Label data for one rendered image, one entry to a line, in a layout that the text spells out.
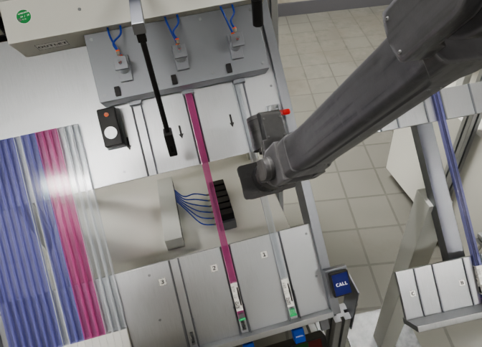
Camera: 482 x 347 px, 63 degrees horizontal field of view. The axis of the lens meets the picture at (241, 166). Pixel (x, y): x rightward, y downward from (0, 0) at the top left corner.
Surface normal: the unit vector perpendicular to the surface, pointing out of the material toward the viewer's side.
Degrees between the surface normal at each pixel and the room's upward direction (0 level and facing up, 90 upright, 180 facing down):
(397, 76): 87
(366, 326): 0
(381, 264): 0
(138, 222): 0
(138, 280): 47
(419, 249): 90
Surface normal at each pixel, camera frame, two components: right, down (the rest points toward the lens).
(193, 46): 0.12, -0.03
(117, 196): -0.09, -0.73
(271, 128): 0.24, -0.24
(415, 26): -0.94, 0.18
